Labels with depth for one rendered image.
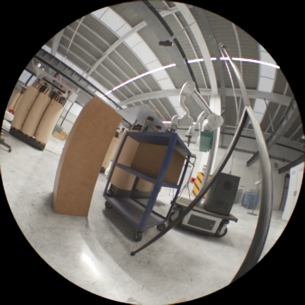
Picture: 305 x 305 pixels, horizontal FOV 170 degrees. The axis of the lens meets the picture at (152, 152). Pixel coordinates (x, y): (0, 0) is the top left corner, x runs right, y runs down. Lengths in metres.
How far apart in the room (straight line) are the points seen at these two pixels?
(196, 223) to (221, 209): 0.35
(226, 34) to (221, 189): 9.54
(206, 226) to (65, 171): 1.47
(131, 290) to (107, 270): 0.17
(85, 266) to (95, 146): 0.77
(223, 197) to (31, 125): 3.60
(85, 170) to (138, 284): 0.79
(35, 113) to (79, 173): 2.22
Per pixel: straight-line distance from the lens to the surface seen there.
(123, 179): 1.46
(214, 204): 1.40
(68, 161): 0.76
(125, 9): 11.26
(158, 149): 0.87
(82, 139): 0.75
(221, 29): 9.61
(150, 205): 0.73
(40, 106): 2.80
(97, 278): 0.64
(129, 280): 0.67
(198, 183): 6.48
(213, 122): 1.43
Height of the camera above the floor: 0.58
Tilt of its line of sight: 10 degrees up
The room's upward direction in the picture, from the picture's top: 20 degrees clockwise
